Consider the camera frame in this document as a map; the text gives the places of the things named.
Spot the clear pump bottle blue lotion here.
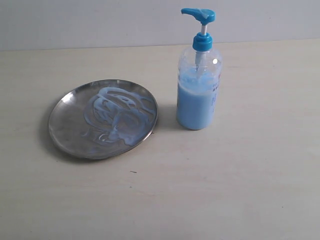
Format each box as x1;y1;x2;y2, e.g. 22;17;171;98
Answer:
176;8;223;130

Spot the round steel plate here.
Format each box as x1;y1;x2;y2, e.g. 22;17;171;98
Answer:
48;79;159;160

